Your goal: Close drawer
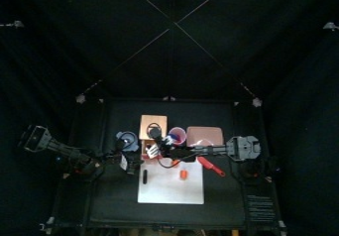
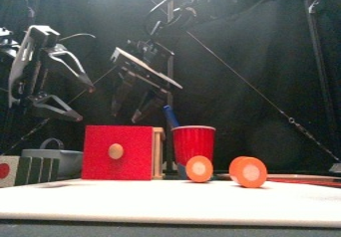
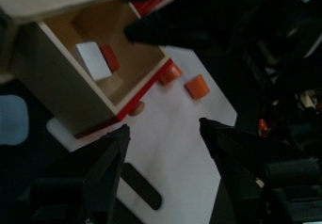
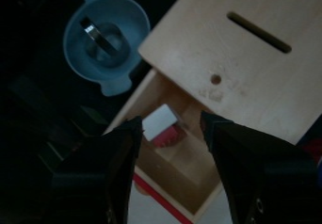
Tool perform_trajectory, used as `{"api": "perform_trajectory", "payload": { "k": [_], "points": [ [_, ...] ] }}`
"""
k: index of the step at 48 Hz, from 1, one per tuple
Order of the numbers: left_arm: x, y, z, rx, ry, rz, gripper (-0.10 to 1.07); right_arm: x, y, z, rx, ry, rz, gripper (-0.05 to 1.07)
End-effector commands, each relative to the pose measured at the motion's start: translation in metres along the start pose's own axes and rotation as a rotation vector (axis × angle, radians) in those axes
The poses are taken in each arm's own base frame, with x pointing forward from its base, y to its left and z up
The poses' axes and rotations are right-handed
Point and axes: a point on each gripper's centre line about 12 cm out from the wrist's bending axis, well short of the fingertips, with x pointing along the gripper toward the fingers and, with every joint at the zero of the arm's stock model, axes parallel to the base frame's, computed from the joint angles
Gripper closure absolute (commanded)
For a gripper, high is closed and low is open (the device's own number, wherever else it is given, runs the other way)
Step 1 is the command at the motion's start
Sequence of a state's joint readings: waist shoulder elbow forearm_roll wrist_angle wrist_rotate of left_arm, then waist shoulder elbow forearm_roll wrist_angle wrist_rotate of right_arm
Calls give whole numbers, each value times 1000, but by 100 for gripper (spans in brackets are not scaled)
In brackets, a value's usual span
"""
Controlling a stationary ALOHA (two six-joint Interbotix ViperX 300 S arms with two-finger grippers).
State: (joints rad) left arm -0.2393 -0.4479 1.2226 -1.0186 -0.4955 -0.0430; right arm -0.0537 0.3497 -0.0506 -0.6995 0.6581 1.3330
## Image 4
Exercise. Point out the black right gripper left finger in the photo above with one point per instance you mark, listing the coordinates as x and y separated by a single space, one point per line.
98 171

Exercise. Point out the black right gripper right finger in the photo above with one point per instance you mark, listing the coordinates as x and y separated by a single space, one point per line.
260 171

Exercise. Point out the wooden drawer with red trim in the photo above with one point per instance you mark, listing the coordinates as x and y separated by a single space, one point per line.
181 168

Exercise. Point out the red and white block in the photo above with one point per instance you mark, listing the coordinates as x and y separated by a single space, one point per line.
163 126

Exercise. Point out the wooden box with slot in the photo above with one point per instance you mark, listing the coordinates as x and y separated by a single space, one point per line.
240 55

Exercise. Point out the blue toy pot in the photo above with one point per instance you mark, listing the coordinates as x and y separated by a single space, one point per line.
105 42

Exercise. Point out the shiny metal strip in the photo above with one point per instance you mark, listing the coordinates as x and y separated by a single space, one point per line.
99 37

